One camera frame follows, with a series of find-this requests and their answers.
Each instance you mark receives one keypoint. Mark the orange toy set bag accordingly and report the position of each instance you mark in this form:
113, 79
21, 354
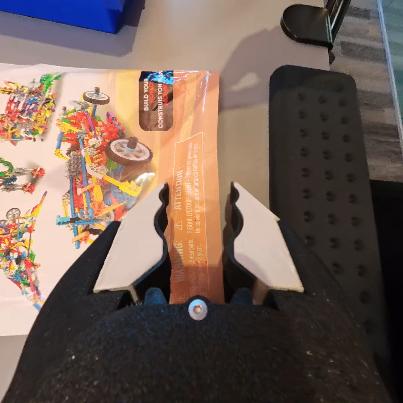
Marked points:
195, 132

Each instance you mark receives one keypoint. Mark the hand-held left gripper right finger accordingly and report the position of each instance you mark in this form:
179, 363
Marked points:
264, 252

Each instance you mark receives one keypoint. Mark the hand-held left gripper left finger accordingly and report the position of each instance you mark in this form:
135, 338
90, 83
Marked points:
132, 248

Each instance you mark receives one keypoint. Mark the blue plastic bin with tag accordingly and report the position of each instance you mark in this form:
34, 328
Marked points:
63, 12

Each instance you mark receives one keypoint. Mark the black perforated board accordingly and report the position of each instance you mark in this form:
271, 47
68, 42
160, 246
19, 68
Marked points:
321, 189

